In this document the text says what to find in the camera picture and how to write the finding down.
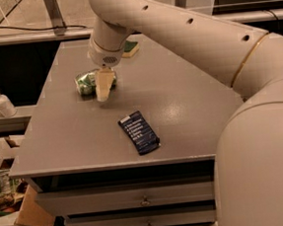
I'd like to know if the dark blue snack bar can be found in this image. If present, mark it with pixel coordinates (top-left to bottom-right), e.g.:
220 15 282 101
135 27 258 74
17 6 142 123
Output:
118 112 160 156

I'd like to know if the green and yellow sponge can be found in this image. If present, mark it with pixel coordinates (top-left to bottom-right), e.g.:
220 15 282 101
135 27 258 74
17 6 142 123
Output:
121 40 140 58

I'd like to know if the black cable on ledge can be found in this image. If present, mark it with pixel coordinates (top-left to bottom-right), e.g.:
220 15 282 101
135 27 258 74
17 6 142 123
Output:
0 18 91 37

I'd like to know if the crushed green soda can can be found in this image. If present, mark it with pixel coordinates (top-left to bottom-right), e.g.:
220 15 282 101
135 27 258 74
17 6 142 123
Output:
75 68 117 96

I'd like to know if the drawer with knob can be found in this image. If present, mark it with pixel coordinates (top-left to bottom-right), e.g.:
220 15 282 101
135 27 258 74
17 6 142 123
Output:
36 179 215 216
65 205 216 226

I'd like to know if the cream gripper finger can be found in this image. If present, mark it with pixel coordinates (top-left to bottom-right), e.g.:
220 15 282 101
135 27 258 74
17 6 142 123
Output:
95 67 115 102

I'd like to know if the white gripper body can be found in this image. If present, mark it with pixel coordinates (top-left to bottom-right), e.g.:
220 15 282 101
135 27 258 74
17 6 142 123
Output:
88 38 123 68

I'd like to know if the grey metal railing frame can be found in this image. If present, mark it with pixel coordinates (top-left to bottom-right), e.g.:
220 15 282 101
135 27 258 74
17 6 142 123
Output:
0 0 283 43

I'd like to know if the cardboard box of items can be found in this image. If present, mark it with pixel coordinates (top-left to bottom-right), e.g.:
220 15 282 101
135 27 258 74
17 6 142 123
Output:
0 138 55 226

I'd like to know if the grey drawer cabinet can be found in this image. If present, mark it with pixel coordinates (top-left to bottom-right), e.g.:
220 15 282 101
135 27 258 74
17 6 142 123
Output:
11 36 242 226

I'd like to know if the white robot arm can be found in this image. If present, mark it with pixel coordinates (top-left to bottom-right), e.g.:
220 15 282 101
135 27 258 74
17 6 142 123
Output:
88 0 283 226

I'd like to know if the white pump bottle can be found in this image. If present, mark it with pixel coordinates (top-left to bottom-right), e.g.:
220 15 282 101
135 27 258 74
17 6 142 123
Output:
0 94 17 117

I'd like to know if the top drawer with knob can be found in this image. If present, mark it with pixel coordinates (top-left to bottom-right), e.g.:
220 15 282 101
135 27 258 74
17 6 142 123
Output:
36 179 215 216

